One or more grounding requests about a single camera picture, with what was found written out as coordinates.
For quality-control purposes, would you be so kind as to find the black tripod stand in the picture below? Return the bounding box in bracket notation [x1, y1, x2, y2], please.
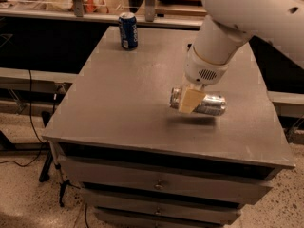
[39, 142, 70, 207]

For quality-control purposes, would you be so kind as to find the brass middle drawer knob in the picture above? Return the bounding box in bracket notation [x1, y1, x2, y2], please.
[154, 208, 162, 216]

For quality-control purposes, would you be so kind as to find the black floor cable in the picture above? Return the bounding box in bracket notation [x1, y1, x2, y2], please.
[0, 69, 48, 168]

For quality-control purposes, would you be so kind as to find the brass top drawer knob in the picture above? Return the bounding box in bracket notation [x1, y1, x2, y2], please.
[154, 180, 163, 190]

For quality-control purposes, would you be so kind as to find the grey drawer cabinet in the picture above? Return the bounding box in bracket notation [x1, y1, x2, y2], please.
[44, 27, 295, 228]

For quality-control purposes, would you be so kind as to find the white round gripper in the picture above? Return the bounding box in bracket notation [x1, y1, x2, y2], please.
[179, 46, 228, 114]

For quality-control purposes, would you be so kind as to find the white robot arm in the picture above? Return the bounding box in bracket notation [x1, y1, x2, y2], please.
[179, 0, 304, 113]

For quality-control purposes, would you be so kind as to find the grey metal rail frame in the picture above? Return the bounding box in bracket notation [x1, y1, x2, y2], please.
[0, 0, 206, 29]

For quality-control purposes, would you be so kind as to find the silver redbull can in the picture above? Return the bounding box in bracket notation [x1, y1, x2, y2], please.
[169, 87, 227, 116]

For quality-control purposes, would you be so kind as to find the blue pepsi can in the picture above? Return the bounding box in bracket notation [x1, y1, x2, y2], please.
[119, 12, 138, 50]

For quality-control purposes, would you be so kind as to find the brass drawer knob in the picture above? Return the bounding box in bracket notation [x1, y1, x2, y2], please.
[154, 180, 163, 190]
[154, 208, 162, 216]

